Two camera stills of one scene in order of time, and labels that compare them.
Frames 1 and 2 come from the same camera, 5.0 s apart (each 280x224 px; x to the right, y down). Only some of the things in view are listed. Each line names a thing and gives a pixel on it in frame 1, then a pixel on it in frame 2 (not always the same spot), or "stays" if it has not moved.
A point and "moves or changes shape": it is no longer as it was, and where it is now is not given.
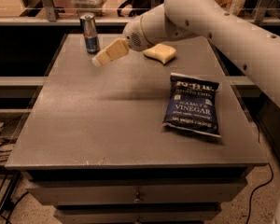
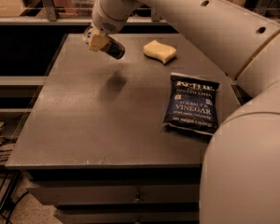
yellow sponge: x=161 y=52 stays
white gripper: x=133 y=36 → x=106 y=20
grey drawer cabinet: x=94 y=147 stays
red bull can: x=91 y=33 moves or changes shape
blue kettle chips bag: x=191 y=104 stays
